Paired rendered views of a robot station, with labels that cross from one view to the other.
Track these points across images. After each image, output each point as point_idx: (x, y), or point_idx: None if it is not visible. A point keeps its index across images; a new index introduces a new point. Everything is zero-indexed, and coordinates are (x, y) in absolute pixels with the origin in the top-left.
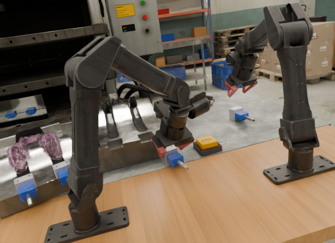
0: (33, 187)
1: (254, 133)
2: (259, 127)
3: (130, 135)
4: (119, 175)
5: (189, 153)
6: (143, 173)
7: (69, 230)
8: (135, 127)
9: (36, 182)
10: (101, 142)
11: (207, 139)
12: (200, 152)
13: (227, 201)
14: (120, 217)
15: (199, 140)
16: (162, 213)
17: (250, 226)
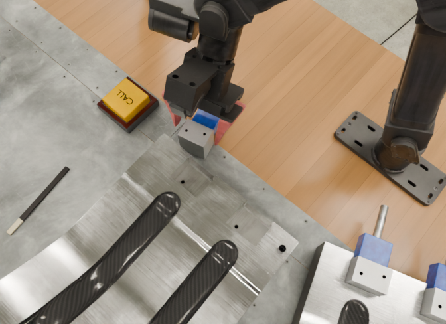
0: (441, 267)
1: (44, 56)
2: (16, 54)
3: (206, 212)
4: (274, 208)
5: (156, 129)
6: (249, 170)
7: (414, 169)
8: (154, 239)
9: (421, 301)
10: (263, 256)
11: (123, 95)
12: (154, 106)
13: (254, 34)
14: (354, 124)
15: (131, 108)
16: (314, 89)
17: (281, 6)
